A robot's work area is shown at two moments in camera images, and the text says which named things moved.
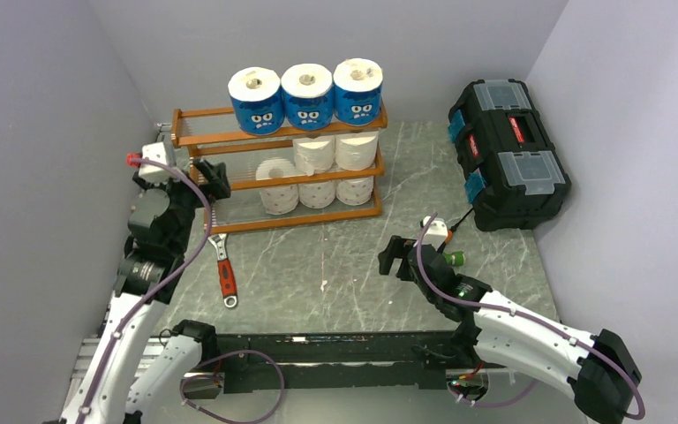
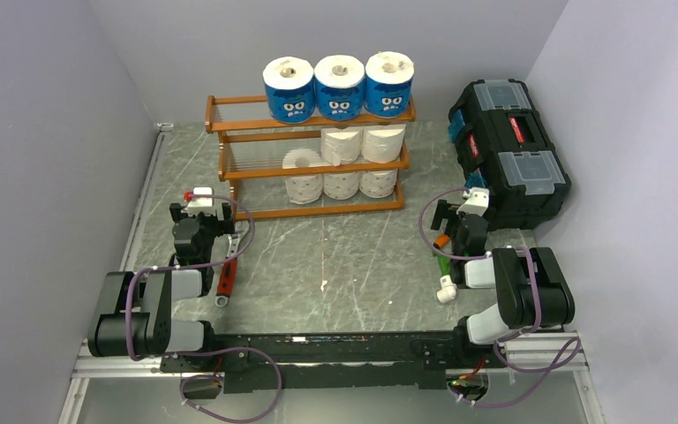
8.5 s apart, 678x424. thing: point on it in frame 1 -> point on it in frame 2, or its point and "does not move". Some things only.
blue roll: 308,92 -> 340,87
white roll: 316,195 -> 341,185
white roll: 313,155 -> 339,145
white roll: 354,192 -> 378,183
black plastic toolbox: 514,179 does not move
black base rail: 332,362 does not move
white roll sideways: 356,151 -> 382,143
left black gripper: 216,186 -> 224,226
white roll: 278,200 -> 304,189
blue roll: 257,95 -> 290,87
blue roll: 357,88 -> 388,78
